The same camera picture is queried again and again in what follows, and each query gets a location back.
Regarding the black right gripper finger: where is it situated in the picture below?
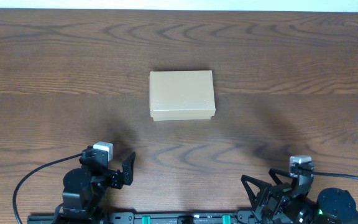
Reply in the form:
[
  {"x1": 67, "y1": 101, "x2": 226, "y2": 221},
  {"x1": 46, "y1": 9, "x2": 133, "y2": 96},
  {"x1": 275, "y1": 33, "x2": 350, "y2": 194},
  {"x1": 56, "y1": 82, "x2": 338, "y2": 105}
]
[
  {"x1": 268, "y1": 169, "x2": 293, "y2": 185},
  {"x1": 240, "y1": 174, "x2": 273, "y2": 209}
]

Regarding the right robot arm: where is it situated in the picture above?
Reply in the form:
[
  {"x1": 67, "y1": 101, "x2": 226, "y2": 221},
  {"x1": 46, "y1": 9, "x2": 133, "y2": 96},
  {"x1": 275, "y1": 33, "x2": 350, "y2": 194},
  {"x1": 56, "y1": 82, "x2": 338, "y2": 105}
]
[{"x1": 235, "y1": 169, "x2": 358, "y2": 224}]

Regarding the black mounting rail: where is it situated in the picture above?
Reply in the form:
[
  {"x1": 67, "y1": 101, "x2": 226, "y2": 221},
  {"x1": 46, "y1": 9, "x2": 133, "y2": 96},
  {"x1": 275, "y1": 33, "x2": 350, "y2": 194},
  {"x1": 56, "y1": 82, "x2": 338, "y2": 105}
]
[{"x1": 27, "y1": 210, "x2": 291, "y2": 224}]

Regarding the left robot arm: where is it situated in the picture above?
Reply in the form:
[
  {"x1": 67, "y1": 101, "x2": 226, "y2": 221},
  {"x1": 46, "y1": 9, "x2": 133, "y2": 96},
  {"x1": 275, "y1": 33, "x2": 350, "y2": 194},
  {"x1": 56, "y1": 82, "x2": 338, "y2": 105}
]
[{"x1": 52, "y1": 144, "x2": 135, "y2": 223}]

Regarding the cardboard box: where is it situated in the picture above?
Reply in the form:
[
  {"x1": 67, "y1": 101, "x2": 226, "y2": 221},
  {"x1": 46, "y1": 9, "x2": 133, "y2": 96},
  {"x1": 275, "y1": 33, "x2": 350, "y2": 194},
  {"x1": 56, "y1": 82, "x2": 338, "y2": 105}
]
[{"x1": 149, "y1": 70, "x2": 216, "y2": 121}]

